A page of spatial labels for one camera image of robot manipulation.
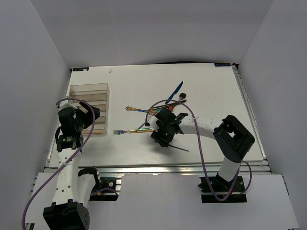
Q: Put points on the black spoon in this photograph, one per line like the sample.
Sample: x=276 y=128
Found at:
x=182 y=96

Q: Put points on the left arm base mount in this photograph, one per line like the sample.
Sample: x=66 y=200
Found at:
x=104 y=187

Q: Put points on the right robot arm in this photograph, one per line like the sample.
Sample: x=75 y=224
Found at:
x=233 y=139

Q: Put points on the blue knife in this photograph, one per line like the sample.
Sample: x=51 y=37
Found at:
x=174 y=92

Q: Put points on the black knife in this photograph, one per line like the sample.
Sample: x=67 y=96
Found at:
x=176 y=103

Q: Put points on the clear compartment organizer tray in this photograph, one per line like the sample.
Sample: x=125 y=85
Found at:
x=97 y=95

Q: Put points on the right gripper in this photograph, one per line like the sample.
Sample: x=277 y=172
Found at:
x=158 y=137

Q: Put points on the orange chopstick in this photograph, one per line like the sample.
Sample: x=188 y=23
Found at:
x=93 y=132
x=141 y=131

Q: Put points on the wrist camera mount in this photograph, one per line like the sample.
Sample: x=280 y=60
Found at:
x=152 y=121
x=66 y=104

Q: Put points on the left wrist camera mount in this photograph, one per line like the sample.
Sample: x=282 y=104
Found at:
x=66 y=104

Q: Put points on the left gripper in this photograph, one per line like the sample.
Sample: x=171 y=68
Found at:
x=88 y=115

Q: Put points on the iridescent rainbow fork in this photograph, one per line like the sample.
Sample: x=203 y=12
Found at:
x=121 y=132

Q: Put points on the gold fork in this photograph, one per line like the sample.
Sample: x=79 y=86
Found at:
x=134 y=109

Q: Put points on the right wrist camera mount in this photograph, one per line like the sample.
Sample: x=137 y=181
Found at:
x=152 y=121

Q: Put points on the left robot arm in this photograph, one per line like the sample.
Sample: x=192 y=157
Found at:
x=68 y=209

